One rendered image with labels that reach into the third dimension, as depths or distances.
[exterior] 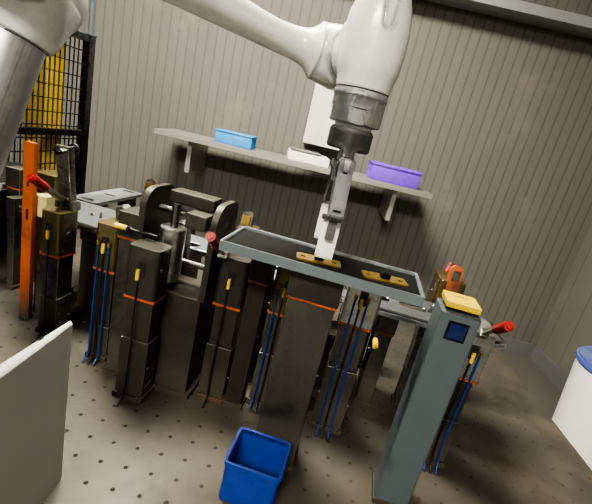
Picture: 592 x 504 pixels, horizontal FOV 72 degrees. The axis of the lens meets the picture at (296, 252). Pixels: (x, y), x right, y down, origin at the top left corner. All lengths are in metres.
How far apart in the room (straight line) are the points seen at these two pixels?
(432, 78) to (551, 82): 0.83
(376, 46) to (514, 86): 2.84
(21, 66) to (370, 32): 0.57
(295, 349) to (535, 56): 3.06
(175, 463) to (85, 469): 0.16
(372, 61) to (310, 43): 0.18
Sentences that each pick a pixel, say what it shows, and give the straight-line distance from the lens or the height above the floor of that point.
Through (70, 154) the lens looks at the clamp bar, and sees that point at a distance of 1.17.
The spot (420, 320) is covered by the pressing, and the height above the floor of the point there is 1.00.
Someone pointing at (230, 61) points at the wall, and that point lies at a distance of 3.34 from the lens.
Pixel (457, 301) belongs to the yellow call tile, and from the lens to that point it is 0.78.
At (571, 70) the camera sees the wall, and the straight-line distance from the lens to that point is 3.66.
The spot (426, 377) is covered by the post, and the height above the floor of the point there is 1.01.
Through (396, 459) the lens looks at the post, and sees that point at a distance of 0.93.
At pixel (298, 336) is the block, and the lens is 0.79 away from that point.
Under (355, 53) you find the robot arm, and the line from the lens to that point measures 0.69.
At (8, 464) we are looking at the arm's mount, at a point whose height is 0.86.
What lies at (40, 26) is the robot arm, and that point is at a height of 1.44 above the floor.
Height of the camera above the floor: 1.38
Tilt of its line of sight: 17 degrees down
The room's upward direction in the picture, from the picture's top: 13 degrees clockwise
